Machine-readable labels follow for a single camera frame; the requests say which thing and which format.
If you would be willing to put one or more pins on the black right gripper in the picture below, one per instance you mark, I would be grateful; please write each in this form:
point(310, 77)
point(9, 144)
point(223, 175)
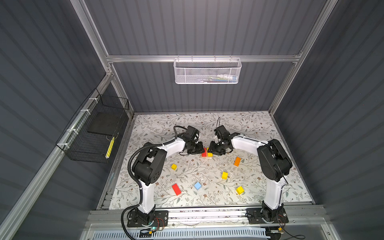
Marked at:
point(212, 150)

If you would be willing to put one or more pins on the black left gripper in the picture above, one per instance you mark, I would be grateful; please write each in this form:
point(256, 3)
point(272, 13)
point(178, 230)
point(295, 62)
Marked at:
point(199, 149)

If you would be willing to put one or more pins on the red block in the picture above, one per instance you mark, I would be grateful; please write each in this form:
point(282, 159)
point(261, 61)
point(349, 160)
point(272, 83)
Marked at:
point(205, 153)
point(176, 189)

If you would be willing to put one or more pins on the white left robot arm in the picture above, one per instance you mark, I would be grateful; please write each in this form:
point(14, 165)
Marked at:
point(146, 165)

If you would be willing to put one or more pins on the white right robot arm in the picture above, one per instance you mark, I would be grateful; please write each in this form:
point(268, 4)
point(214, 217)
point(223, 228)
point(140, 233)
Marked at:
point(275, 164)

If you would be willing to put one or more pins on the orange block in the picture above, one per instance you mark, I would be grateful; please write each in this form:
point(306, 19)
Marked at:
point(237, 161)

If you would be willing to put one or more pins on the small yellow cube middle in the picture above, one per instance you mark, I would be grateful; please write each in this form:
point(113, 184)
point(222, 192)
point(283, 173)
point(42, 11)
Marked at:
point(225, 175)

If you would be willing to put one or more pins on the light blue cube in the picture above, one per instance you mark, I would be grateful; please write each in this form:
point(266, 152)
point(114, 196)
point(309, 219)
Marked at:
point(197, 186)

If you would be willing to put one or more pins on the yellow cube lower right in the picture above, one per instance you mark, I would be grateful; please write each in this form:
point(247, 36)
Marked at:
point(240, 190)

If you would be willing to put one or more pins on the pens in white basket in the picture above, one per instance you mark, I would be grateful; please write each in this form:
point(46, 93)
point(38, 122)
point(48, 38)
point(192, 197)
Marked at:
point(220, 79)

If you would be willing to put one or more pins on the white perforated vent panel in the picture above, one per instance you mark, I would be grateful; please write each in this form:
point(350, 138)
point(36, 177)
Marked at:
point(204, 233)

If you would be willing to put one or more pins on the yellow marker pen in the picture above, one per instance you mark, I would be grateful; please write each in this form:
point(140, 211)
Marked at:
point(110, 148)

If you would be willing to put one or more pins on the black flat pad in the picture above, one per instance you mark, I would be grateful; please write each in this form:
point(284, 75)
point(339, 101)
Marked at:
point(104, 124)

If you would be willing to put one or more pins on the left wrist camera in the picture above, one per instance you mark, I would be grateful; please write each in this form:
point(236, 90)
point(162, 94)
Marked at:
point(191, 134)

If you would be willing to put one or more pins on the white wire mesh basket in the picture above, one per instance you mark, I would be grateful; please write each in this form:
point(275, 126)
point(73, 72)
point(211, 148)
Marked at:
point(189, 71)

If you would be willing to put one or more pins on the black wire basket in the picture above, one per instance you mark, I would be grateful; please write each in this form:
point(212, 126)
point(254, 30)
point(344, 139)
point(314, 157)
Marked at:
point(78, 144)

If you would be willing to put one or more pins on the aluminium mounting rail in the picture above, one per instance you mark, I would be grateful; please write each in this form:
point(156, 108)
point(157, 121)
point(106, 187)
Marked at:
point(209, 216)

